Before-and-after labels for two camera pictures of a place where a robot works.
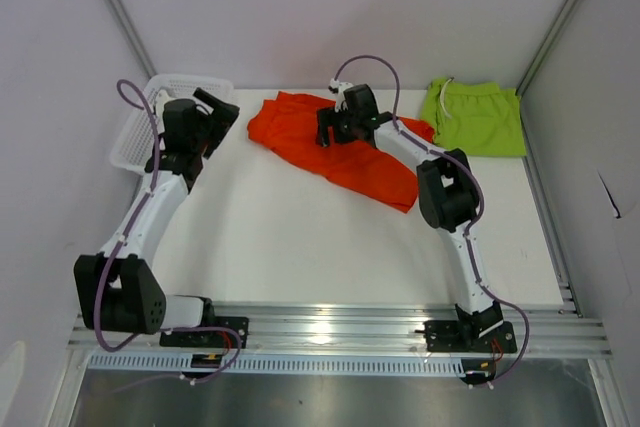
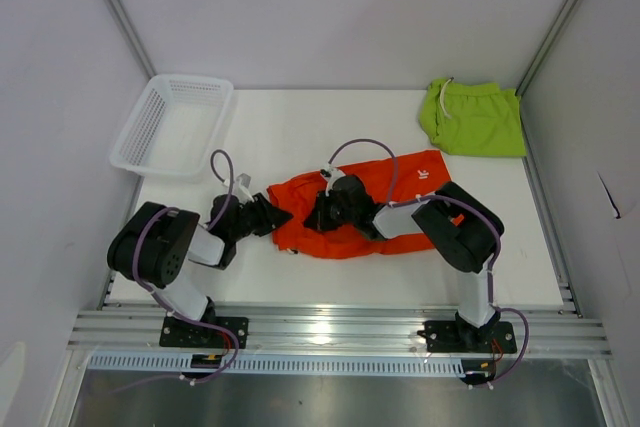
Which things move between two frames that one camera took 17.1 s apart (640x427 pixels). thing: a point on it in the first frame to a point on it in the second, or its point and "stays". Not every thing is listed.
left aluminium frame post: (115, 8) stays
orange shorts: (289, 123) to (404, 178)
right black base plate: (451, 336) stays
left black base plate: (211, 339) stays
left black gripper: (224, 115) to (269, 215)
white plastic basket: (133, 148) stays
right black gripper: (327, 118) to (318, 218)
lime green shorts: (479, 118) stays
